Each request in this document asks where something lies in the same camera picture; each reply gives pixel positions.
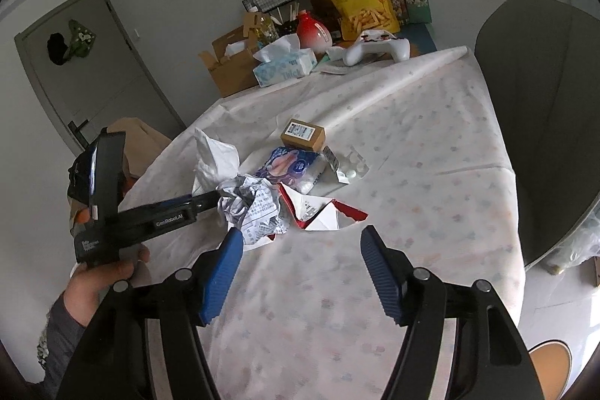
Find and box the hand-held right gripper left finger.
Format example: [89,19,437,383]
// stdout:
[56,228,245,400]

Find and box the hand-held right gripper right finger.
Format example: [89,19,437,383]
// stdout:
[360,226,545,400]

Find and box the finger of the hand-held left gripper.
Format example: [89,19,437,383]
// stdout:
[190,190,226,214]

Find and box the printed paper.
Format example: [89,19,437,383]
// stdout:
[216,175,294,251]

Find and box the blue wet wipe packet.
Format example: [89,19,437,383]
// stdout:
[255,146,326,195]

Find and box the small labelled cardboard box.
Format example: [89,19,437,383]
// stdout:
[280,118,326,152]

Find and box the person's left forearm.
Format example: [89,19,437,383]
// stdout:
[37,292,101,400]

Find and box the person's left hand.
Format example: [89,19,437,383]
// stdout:
[63,243,151,326]

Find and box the crumpled white tissue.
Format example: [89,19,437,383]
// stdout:
[193,128,242,195]

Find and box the tan upholstered chair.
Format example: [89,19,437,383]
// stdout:
[110,117,172,180]

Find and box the torn red white carton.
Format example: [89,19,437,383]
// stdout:
[279,183,370,232]

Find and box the white pill blister pack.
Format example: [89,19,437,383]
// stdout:
[322,146,369,184]

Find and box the grey door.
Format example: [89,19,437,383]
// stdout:
[14,0,188,157]

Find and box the open brown cardboard box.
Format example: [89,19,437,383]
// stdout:
[197,12,263,98]

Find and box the black door hanging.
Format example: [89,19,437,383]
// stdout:
[47,32,71,66]

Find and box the pale blue tissue box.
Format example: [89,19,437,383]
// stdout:
[253,35,318,88]

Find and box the white patterned tablecloth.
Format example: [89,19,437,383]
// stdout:
[117,45,526,400]

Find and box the green door hanging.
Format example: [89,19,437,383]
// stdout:
[66,19,97,61]

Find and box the yellow oil bottle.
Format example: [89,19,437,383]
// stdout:
[250,9,282,45]

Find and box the round brown bin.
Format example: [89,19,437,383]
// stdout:
[529,339,573,400]

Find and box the red white round vase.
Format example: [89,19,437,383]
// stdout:
[295,10,335,51]

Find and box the filled clear plastic bag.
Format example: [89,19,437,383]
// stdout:
[553,213,600,274]

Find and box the white game controller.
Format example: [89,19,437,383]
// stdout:
[342,30,413,67]

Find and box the grey upholstered chair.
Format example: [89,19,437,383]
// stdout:
[474,0,600,270]

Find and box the red patterned box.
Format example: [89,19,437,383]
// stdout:
[384,0,408,23]

